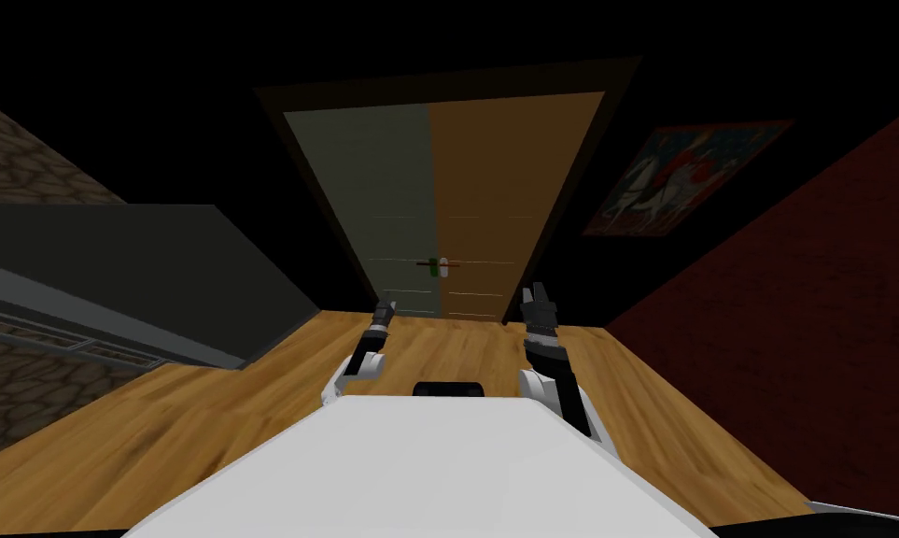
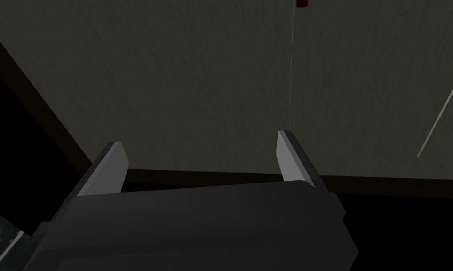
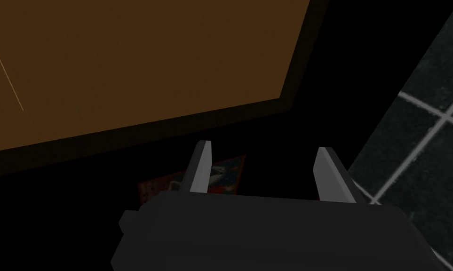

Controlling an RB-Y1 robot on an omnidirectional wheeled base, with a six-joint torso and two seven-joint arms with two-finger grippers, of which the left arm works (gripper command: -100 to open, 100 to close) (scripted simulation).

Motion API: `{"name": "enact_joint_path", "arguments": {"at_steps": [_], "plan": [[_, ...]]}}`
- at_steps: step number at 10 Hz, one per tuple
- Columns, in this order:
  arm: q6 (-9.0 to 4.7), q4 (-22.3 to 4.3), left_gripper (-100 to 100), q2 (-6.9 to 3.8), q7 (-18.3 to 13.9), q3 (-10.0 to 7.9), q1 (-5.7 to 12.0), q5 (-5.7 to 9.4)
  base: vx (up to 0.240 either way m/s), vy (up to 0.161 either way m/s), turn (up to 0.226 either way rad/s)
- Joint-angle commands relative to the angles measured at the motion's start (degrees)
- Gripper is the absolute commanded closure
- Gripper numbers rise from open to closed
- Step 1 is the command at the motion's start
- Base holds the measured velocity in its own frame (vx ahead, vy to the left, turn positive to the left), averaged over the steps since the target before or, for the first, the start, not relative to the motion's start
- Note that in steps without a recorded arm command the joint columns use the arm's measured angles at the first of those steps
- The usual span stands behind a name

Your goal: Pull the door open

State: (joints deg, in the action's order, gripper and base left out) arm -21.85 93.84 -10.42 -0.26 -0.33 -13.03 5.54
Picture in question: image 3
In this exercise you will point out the red and blue book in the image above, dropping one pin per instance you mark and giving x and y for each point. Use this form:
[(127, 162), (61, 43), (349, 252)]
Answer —
[(226, 177)]

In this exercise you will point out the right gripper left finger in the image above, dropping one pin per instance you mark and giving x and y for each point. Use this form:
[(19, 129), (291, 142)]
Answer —
[(200, 169)]

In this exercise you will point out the brown wooden table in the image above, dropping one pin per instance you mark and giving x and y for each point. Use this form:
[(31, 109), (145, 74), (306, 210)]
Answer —
[(136, 64)]

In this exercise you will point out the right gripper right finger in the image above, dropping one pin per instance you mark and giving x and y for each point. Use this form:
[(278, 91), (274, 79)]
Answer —
[(331, 177)]

